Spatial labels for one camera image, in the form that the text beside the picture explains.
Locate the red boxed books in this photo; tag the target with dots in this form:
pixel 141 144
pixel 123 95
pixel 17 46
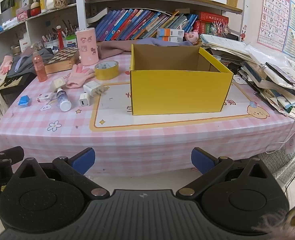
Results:
pixel 212 21

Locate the white shelf post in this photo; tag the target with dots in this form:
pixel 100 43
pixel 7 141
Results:
pixel 81 5

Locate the red slim figure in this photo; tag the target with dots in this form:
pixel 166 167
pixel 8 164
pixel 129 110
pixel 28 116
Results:
pixel 60 38

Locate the wooden chessboard box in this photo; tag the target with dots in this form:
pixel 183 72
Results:
pixel 62 57

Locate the orange and white box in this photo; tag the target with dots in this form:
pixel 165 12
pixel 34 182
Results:
pixel 170 32
pixel 170 39

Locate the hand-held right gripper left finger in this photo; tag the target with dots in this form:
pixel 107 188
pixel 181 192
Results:
pixel 83 161

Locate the pink storage box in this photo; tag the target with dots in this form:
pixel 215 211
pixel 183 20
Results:
pixel 23 15

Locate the white pronged wall charger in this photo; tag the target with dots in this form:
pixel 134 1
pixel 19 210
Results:
pixel 91 88

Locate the small blue packet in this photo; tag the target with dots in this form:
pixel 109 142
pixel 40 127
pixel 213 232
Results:
pixel 23 101

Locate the mauve cloth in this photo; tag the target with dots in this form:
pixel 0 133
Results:
pixel 112 51

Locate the row of leaning books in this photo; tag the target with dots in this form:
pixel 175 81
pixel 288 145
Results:
pixel 137 25

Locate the yellow tape roll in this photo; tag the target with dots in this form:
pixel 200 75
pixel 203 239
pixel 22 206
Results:
pixel 105 75

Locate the white shelf unit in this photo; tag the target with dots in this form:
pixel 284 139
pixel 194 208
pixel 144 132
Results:
pixel 35 27

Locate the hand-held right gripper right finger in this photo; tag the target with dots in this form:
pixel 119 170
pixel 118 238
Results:
pixel 202 161

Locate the small white and red item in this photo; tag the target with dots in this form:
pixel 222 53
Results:
pixel 46 97

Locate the small clear bottle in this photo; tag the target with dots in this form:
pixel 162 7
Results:
pixel 63 101

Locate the white and red carton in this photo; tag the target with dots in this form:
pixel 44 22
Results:
pixel 25 45

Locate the pink pig toy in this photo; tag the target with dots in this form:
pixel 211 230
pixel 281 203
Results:
pixel 192 37

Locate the wooden shelf board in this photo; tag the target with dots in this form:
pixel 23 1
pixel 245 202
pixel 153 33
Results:
pixel 162 1

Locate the gold jar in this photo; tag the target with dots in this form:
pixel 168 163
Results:
pixel 16 50

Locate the white bottle yellow label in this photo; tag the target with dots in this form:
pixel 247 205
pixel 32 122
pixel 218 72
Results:
pixel 43 3

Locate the cups of brushes and pens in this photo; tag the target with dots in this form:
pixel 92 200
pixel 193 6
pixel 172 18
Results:
pixel 67 36

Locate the white ribbed fabric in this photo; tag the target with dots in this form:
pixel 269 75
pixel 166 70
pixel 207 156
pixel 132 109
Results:
pixel 285 165

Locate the pile of papers and books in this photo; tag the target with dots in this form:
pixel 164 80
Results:
pixel 262 65

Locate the grey fur pompom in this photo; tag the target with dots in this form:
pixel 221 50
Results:
pixel 282 222

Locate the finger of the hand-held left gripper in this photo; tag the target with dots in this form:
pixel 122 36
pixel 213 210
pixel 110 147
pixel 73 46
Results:
pixel 11 154

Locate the pink alphabet poster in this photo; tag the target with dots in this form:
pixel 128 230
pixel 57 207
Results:
pixel 272 17

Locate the pink cylinder canister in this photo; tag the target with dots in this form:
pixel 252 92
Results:
pixel 87 45

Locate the cream cube block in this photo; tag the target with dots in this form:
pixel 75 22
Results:
pixel 55 85

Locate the yellow cardboard box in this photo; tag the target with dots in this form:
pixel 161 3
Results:
pixel 175 92

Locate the red round doll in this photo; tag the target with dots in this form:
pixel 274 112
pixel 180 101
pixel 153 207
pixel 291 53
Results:
pixel 35 10

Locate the small white cube charger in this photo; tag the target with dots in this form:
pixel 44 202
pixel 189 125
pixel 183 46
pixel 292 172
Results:
pixel 85 101

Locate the lavender cloth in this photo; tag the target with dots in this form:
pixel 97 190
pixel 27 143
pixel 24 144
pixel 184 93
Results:
pixel 162 42

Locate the pink knit glove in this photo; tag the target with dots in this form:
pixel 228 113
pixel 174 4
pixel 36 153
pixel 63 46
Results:
pixel 77 78
pixel 7 65

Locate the grey cloth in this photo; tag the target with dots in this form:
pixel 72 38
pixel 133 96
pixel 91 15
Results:
pixel 27 63

